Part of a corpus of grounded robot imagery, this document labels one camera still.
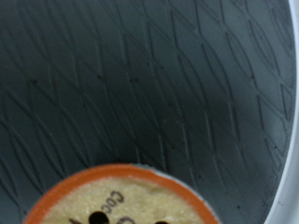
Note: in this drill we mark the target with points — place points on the orange-rimmed coffee pod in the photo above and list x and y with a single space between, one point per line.
124 199

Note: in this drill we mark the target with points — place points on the white two-tier turntable shelf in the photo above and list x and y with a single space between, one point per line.
124 77

